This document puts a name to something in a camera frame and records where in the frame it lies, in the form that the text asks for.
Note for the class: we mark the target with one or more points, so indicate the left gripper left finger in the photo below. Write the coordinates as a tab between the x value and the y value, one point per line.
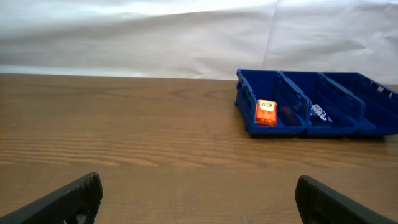
71	202

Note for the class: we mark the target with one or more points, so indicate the blue tray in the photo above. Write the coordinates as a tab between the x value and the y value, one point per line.
273	84

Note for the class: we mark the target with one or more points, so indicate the blue candy pack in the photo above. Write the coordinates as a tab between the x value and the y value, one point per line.
320	112

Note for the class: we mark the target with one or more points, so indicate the orange candy box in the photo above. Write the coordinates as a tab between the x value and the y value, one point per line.
266	113

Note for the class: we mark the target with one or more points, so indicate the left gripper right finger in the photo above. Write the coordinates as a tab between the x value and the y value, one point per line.
326	205

